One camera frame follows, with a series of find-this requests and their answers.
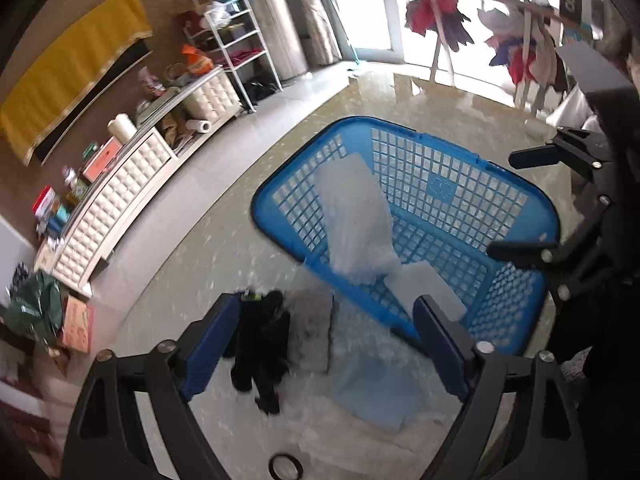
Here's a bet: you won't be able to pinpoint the black hair tie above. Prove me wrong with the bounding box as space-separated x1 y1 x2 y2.
268 453 304 480

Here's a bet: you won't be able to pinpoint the black soft gloves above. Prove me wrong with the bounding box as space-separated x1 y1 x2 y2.
222 289 291 415

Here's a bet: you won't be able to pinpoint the blue plastic laundry basket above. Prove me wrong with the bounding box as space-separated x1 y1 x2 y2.
250 116 561 356

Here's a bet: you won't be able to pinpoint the white sponge block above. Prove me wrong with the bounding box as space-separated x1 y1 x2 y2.
384 261 466 322

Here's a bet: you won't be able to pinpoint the clothes drying rack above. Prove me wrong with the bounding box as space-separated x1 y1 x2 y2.
352 0 591 111

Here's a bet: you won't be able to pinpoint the orange cardboard box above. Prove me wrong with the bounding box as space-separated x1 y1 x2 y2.
60 296 94 354

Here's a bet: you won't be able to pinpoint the green plastic bag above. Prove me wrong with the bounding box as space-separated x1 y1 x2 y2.
2 270 64 347

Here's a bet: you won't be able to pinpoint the white foam wrap sheet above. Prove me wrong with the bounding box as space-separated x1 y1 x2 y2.
314 153 400 285

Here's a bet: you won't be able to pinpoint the light blue cloth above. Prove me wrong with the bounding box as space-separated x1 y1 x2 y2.
326 303 436 434

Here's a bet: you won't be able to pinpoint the white tufted tv cabinet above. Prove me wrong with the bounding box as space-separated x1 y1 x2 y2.
34 67 241 298

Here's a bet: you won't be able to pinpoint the grey cloth square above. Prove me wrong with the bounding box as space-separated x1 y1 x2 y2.
284 289 334 374

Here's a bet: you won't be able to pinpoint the beige curtain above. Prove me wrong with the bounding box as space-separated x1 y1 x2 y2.
300 0 342 66

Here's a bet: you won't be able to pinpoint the white standing air conditioner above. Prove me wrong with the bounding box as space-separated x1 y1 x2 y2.
254 0 308 80

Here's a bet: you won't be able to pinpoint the pink drawer box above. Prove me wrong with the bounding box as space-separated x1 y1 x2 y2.
81 136 122 182

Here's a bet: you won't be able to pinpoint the white plastic jug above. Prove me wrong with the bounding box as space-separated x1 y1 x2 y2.
107 114 137 145

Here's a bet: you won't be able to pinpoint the white metal shelf rack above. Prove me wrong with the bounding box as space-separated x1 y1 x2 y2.
178 0 283 113

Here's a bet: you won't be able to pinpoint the white paper towel roll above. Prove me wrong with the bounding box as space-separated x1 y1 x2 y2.
186 119 213 134

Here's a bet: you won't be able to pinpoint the orange snack bag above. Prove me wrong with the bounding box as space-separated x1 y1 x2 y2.
181 44 215 76

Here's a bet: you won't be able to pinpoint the yellow tv cover cloth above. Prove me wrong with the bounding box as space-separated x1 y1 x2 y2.
1 0 153 166

